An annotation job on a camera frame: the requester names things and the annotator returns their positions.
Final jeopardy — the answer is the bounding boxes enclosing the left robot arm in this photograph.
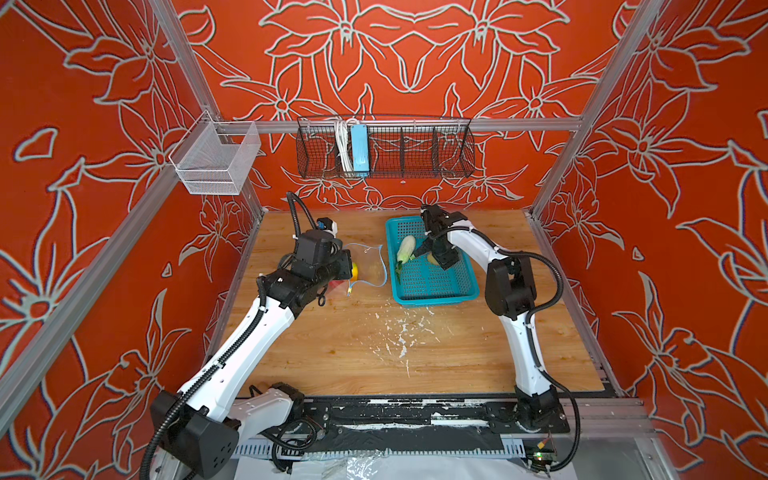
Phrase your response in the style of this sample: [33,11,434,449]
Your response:
[138,192,353,479]

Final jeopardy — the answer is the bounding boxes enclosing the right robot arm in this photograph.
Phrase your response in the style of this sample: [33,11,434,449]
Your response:
[417,204,582,476]

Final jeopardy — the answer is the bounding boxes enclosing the clear plastic wall bin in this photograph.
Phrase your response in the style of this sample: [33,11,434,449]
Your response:
[168,110,262,196]

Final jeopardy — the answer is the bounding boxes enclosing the light blue box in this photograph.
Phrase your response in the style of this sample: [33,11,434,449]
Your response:
[350,123,370,177]

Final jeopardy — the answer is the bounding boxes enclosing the dark eggplant toy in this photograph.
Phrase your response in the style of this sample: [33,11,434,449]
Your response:
[410,242,431,260]

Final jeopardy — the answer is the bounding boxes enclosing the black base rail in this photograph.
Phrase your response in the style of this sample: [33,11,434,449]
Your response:
[250,394,571,457]

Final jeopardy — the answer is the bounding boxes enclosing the black wire wall basket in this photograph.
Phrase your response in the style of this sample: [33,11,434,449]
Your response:
[296,114,477,179]

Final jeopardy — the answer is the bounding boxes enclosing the white radish toy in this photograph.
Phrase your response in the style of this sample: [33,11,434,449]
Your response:
[395,235,416,277]

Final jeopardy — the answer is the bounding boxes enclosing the white cable bundle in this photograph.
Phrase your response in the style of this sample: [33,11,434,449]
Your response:
[334,119,353,175]

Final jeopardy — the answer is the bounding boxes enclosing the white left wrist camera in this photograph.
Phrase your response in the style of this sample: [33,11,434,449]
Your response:
[316,217,338,237]

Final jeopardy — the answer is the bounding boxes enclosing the clear zip top bag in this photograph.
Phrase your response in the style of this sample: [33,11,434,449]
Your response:
[328,242,389,300]

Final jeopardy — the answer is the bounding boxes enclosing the teal plastic basket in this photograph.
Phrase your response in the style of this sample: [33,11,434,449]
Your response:
[385,215,480,307]

